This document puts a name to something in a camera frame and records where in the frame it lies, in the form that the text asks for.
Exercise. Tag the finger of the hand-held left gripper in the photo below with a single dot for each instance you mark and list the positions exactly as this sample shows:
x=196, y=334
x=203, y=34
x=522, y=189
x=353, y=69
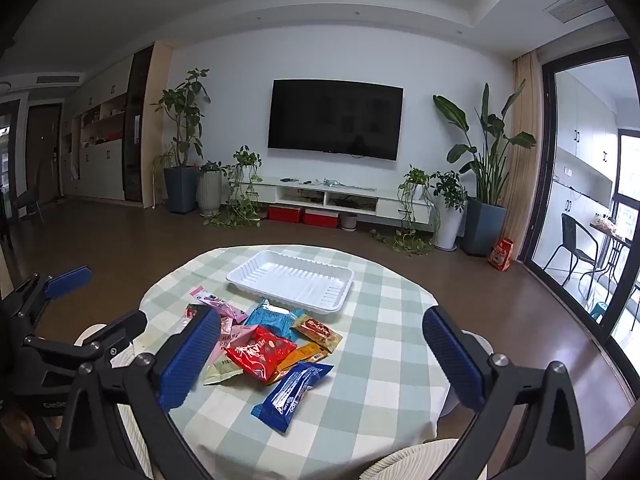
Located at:
x=67, y=280
x=117, y=330

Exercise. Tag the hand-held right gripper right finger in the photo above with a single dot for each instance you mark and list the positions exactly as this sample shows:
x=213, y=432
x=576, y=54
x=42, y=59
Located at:
x=452, y=360

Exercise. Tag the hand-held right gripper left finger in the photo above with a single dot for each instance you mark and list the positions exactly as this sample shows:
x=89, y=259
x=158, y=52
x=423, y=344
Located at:
x=190, y=360

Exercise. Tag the cream green snack packet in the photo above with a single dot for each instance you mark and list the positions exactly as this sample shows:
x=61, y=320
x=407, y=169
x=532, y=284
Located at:
x=221, y=374

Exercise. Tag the red chocolate snack packet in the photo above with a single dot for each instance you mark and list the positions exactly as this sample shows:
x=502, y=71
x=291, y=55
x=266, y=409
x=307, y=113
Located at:
x=260, y=354

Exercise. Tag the light blue snack packet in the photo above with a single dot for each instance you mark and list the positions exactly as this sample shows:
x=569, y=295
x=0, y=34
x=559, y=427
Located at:
x=272, y=319

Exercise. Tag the dark blue snack packet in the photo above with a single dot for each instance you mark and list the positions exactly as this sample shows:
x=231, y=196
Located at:
x=292, y=395

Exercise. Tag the orange snack packet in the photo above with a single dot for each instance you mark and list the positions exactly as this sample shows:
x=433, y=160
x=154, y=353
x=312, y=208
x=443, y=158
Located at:
x=305, y=354

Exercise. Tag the white plastic tray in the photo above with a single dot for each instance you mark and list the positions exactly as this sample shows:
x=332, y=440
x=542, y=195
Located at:
x=290, y=280

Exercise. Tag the gold and red snack packet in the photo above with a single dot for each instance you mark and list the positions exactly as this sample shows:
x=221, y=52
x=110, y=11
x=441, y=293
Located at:
x=316, y=331

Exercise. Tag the pink striped snack packet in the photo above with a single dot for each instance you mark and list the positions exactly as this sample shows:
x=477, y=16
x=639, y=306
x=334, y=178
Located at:
x=215, y=302

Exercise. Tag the green checkered tablecloth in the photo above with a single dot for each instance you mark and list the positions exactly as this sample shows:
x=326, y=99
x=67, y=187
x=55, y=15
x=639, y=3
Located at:
x=380, y=360

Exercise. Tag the dark dining chair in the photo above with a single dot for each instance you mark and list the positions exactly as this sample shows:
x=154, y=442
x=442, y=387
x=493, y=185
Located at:
x=27, y=200

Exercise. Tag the cream ribbed chair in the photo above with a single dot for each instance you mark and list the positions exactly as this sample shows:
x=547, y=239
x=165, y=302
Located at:
x=425, y=462

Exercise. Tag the red paper bag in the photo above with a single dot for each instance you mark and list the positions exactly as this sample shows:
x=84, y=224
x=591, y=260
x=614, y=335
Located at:
x=501, y=256

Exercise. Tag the brown entrance door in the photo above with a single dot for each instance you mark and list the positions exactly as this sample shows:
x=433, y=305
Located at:
x=45, y=155

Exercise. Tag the large-leaf plant in dark pot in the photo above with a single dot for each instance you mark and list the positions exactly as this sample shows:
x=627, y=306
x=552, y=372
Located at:
x=482, y=227

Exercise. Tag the bushy plant in white pot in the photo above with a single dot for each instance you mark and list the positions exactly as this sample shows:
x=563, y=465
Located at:
x=448, y=220

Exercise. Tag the tall plant in blue pot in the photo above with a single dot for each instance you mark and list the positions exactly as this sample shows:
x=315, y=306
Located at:
x=181, y=190

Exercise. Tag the cyan stool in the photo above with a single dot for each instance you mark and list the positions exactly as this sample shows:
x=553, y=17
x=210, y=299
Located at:
x=599, y=311

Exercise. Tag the plant in white ribbed pot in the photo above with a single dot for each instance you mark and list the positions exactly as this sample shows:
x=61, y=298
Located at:
x=209, y=192

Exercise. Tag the white television cabinet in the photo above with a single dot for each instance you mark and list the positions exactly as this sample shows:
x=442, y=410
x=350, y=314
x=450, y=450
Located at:
x=395, y=205

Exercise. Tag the black balcony chair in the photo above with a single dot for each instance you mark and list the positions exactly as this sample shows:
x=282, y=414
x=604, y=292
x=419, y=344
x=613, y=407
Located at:
x=570, y=240

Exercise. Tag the small grey pot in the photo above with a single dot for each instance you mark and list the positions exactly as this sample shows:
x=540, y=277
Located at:
x=348, y=221

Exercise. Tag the trailing plant on cabinet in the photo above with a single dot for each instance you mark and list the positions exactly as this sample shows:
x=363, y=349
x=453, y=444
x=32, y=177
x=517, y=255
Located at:
x=415, y=182

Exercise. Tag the red storage box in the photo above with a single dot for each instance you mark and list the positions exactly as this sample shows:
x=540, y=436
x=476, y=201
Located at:
x=321, y=218

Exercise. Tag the trailing pothos plant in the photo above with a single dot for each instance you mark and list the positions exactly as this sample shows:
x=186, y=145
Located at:
x=243, y=170

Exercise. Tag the balcony table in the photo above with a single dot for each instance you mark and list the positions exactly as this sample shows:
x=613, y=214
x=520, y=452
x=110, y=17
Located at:
x=612, y=242

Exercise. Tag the beige curtain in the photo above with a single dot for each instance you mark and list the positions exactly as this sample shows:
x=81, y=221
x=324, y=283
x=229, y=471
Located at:
x=525, y=160

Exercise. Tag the white balcony cabinets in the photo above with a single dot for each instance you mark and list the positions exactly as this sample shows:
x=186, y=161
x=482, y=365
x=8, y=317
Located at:
x=590, y=135

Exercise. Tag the white wall cabinets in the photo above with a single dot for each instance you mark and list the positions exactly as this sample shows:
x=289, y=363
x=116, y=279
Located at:
x=100, y=165

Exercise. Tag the black sliding door frame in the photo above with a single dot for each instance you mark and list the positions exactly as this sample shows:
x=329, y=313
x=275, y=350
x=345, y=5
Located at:
x=547, y=170

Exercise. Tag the black wall television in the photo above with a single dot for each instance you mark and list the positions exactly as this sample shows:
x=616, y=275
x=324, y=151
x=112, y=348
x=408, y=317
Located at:
x=335, y=117

